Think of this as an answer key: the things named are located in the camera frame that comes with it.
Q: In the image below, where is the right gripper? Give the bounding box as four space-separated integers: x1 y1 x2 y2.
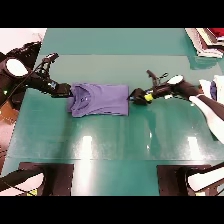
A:
127 86 155 107

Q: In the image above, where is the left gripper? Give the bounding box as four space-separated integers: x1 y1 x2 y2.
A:
49 82 73 99

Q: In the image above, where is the blue shirt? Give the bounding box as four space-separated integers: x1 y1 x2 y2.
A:
66 82 131 118

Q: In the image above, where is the heap of clothes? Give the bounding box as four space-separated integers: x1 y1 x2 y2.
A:
184 27 224 60

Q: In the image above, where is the white garment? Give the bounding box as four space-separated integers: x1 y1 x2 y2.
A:
198 74 224 102

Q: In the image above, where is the red garment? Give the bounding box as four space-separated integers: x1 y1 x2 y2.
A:
207 27 224 42

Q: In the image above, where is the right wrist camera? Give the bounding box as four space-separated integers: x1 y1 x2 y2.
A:
145 69 170 89

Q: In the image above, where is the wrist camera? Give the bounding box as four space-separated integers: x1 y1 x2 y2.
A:
40 52 61 73
145 69 170 89

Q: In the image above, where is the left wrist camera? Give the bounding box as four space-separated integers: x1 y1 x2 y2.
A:
40 52 61 73

